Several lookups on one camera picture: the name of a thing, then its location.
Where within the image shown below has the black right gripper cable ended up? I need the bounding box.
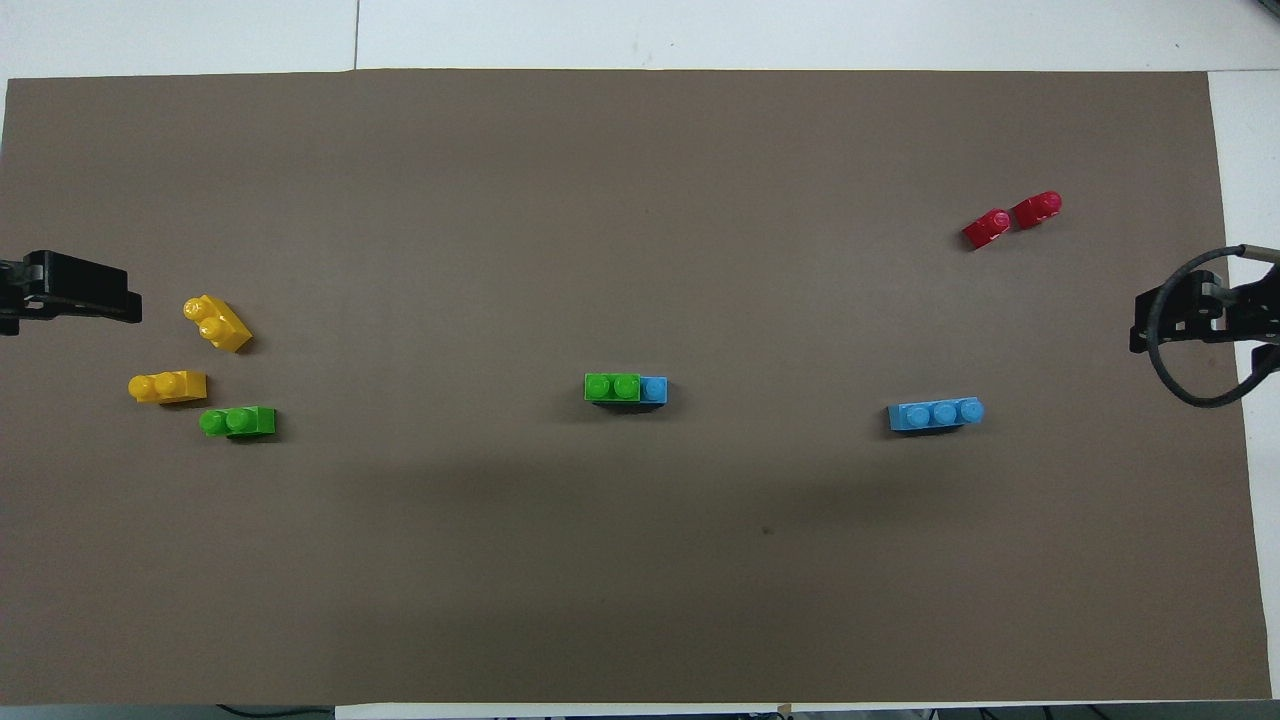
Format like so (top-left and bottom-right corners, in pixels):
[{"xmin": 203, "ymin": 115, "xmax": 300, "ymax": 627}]
[{"xmin": 1147, "ymin": 244, "xmax": 1280, "ymax": 409}]

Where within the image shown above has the red one-stud block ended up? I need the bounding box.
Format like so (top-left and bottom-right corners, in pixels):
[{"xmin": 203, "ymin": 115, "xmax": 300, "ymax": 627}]
[
  {"xmin": 1012, "ymin": 191, "xmax": 1063, "ymax": 231},
  {"xmin": 962, "ymin": 209, "xmax": 1012, "ymax": 251}
]

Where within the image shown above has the yellow two-stud block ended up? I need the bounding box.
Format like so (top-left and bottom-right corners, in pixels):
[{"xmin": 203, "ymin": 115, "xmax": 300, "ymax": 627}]
[
  {"xmin": 129, "ymin": 371, "xmax": 208, "ymax": 404},
  {"xmin": 184, "ymin": 295, "xmax": 253, "ymax": 353}
]

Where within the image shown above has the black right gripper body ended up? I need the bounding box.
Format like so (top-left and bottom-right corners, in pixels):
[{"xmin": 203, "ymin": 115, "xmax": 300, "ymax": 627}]
[{"xmin": 1215, "ymin": 262, "xmax": 1280, "ymax": 376}]

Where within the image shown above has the brown table mat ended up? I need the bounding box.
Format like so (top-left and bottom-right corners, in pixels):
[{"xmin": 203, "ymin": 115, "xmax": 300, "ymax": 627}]
[{"xmin": 0, "ymin": 68, "xmax": 1273, "ymax": 706}]

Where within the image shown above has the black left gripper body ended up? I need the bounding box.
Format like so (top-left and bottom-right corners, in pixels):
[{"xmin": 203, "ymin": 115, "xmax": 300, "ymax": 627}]
[{"xmin": 0, "ymin": 258, "xmax": 47, "ymax": 336}]

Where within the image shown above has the green two-stud block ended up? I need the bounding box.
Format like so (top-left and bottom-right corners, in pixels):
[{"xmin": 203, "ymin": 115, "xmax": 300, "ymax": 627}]
[
  {"xmin": 199, "ymin": 406, "xmax": 277, "ymax": 438},
  {"xmin": 584, "ymin": 372, "xmax": 642, "ymax": 404}
]

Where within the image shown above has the black floor cable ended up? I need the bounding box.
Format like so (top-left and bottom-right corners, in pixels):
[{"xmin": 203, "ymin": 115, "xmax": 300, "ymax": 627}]
[{"xmin": 215, "ymin": 703, "xmax": 336, "ymax": 720}]

